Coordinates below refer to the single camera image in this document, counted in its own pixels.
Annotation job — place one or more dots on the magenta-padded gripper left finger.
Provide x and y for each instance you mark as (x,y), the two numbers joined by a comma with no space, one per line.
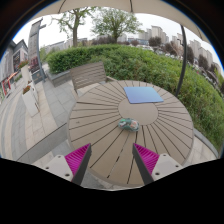
(59,166)

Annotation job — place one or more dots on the green trimmed hedge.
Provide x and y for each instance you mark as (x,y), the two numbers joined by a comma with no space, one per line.
(146,65)

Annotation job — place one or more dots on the translucent green computer mouse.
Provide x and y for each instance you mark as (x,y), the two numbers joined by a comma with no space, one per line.
(129,124)

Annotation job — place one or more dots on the thin-trunked leafy tree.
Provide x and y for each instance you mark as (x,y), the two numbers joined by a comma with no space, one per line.
(75,25)

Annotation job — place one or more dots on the white planter box with flowers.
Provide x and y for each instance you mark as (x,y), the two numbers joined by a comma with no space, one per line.
(24,71)
(29,101)

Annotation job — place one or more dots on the tall grey sign pillar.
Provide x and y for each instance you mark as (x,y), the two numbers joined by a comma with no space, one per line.
(33,43)

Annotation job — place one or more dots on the brown slatted outdoor chair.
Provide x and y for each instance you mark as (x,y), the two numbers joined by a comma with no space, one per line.
(88,75)

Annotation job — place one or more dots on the beige parasol canopy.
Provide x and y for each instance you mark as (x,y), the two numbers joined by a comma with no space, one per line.
(133,4)

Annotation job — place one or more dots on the dark curved parasol pole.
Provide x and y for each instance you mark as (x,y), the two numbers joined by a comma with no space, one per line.
(183,60)

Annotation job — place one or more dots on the blue rectangular mouse pad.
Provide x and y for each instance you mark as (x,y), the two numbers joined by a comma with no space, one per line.
(142,95)

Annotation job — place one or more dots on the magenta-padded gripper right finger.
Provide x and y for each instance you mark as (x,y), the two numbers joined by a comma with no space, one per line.
(165,164)

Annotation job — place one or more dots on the round-crowned green tree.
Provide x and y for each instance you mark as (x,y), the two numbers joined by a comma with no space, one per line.
(115,21)

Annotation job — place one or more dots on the dark shopfront building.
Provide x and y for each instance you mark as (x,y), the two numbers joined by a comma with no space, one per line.
(13,63)

